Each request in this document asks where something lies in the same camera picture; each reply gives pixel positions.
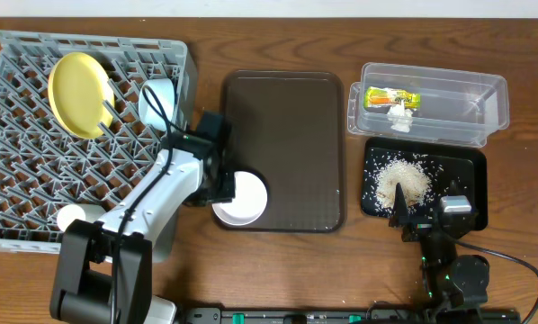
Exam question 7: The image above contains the white round bowl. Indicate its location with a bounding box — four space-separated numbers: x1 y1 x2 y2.
212 171 268 226

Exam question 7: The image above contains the rice pile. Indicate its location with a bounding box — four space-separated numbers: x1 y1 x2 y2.
361 153 444 217

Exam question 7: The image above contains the white tissue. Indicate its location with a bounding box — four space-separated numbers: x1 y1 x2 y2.
387 101 413 133

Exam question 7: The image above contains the light blue round bowl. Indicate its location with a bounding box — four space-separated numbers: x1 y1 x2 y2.
138 78 175 131

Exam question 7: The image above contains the yellow snack wrapper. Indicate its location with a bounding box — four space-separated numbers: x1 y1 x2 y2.
363 86 421 110

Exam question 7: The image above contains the white paper cup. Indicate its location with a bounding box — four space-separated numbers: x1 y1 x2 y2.
57 203 105 232

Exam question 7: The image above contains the yellow round plate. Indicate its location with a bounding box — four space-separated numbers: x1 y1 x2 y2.
48 52 114 140

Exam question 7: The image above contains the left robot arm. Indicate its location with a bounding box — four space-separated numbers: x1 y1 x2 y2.
49 112 236 323

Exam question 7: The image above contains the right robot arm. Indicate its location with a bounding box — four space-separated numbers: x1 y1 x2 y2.
389 184 489 323

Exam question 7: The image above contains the black rectangular tray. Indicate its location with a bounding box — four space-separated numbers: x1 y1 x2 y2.
360 138 488 230

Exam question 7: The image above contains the dark brown serving tray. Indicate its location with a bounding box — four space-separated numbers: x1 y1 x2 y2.
222 70 346 233

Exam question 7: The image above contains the clear plastic bin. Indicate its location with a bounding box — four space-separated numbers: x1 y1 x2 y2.
347 62 510 148

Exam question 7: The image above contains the grey plastic dish rack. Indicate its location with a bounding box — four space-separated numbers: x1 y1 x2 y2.
0 30 198 254

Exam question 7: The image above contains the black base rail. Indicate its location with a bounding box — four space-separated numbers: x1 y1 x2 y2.
174 304 521 324

